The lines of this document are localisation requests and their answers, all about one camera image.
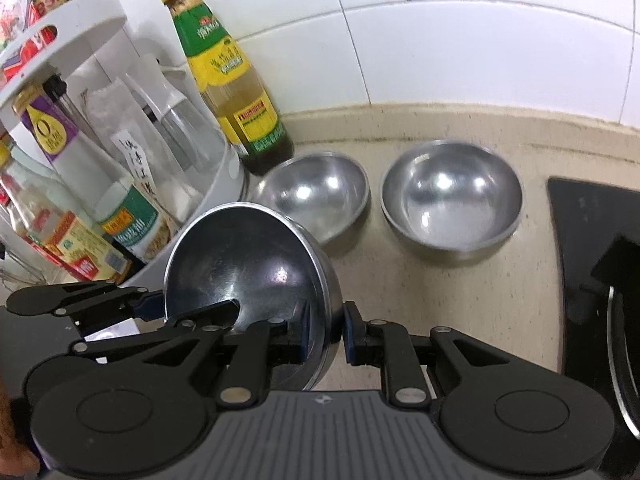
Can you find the person's left hand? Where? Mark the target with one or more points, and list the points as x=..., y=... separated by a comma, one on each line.
x=10, y=450

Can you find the purple-label sauce bottle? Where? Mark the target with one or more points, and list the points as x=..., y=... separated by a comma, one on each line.
x=65, y=145

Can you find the white two-tier rotating rack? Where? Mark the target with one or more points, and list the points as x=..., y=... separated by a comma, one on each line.
x=75, y=25

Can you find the red-capped sauce bottle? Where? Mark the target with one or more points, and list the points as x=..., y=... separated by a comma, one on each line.
x=4, y=194

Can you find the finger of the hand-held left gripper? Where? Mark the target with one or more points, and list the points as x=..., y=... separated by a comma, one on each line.
x=220, y=312
x=152, y=305

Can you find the stainless steel bowl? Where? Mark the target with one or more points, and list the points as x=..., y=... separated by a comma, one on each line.
x=235, y=265
x=450, y=200
x=310, y=190

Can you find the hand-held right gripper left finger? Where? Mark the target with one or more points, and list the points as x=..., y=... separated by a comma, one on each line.
x=306, y=332

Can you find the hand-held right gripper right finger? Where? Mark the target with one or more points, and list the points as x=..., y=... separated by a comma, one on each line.
x=350, y=332

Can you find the clear red-print seasoning packet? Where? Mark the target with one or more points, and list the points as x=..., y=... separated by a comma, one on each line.
x=12, y=15

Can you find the black gas stove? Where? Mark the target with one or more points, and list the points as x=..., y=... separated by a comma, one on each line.
x=570, y=240

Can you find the yellow-capped vinegar bottle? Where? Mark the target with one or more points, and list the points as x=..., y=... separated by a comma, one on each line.
x=80, y=247

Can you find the clear labelled plastic bag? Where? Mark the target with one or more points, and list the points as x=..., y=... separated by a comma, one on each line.
x=132, y=155

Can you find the green-label oyster sauce bottle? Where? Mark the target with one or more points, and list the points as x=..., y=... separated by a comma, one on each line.
x=225, y=65

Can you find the clear plastic container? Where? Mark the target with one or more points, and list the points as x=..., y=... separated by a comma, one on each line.
x=185, y=130

